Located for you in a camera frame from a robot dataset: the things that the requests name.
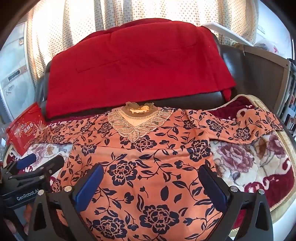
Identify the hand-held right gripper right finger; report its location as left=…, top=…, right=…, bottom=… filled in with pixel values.
left=198, top=164, right=275, bottom=241

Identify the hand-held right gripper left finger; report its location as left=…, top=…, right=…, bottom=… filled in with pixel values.
left=28, top=164, right=104, bottom=241

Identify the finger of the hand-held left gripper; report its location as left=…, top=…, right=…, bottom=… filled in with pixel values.
left=9, top=155, right=65, bottom=186
left=3, top=153, right=38, bottom=178

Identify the orange floral blouse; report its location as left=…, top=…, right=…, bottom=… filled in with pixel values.
left=44, top=102, right=284, bottom=241

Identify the red gift box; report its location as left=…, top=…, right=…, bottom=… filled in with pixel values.
left=6, top=103, right=47, bottom=156

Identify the floral plush blanket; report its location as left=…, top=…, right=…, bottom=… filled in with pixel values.
left=4, top=94, right=296, bottom=232

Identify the dark leather sofa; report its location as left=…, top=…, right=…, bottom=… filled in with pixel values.
left=38, top=35, right=247, bottom=121

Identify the silver refrigerator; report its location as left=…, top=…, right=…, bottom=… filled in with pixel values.
left=0, top=22, right=38, bottom=113

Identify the red quilt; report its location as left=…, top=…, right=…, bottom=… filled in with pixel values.
left=45, top=19, right=237, bottom=120

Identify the wooden cabinet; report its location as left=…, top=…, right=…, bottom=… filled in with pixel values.
left=240, top=44, right=296, bottom=122

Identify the white plastic bag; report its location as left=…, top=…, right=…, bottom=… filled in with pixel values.
left=254, top=39, right=285, bottom=55

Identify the white shelf board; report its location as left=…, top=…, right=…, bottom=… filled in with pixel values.
left=202, top=22, right=258, bottom=46

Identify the dotted cream curtain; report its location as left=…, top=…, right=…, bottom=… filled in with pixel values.
left=25, top=0, right=260, bottom=82

